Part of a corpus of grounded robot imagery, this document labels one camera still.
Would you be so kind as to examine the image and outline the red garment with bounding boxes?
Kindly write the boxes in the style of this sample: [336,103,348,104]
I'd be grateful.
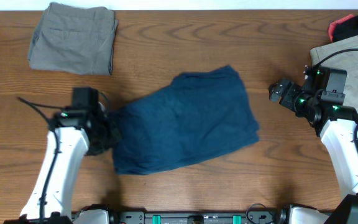
[328,14,358,43]

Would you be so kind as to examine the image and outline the black garment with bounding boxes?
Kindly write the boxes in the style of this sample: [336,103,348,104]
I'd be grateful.
[332,14,358,43]

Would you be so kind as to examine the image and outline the folded grey shorts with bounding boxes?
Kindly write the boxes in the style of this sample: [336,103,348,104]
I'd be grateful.
[27,2,119,75]

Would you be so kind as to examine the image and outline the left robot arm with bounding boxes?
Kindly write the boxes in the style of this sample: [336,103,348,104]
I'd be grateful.
[14,105,114,223]

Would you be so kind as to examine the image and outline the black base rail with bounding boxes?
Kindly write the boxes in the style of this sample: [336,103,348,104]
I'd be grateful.
[117,210,287,224]

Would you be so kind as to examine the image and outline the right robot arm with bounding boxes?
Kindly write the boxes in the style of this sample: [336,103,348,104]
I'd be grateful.
[268,78,358,223]

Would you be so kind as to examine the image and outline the navy blue shorts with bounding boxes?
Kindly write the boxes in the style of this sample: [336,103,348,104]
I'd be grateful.
[112,65,259,175]

